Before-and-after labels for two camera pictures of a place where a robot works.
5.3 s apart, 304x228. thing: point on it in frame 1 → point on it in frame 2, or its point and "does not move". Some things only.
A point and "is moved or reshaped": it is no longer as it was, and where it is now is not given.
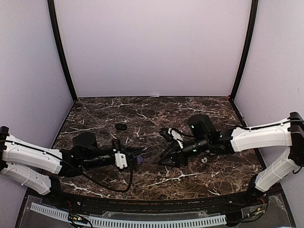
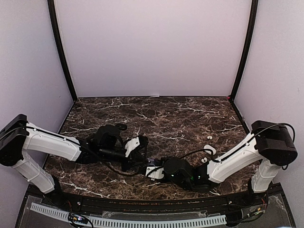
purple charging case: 139,158 is moved or reshaped
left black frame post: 52,7 does not move
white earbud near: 205,158 does not move
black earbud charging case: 121,127 does not move
